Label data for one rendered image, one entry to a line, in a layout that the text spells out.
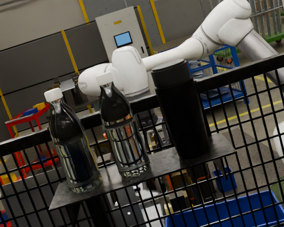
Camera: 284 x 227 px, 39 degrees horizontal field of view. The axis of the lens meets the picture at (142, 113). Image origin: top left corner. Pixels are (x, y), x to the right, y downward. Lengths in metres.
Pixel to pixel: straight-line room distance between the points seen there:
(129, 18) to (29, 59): 2.45
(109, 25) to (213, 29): 6.70
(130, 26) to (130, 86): 7.08
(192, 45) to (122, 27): 6.72
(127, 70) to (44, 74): 7.97
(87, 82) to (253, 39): 0.72
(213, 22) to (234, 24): 0.09
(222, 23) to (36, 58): 7.75
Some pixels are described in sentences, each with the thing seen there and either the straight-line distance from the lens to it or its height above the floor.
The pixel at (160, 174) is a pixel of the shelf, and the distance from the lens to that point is 0.75.
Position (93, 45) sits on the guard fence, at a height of 1.48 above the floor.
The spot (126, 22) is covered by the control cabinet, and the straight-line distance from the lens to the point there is 8.42.
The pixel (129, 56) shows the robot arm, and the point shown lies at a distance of 1.35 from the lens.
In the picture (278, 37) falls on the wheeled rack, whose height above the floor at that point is 0.27.
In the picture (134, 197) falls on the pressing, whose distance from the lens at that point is 1.23.
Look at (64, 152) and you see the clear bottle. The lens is 0.76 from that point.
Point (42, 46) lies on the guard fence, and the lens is 9.26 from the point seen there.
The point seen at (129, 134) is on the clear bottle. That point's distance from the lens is 0.75.
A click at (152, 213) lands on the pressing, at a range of 1.59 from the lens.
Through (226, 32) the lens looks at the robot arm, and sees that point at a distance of 1.75.
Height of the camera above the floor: 1.70
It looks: 13 degrees down
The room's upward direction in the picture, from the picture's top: 18 degrees counter-clockwise
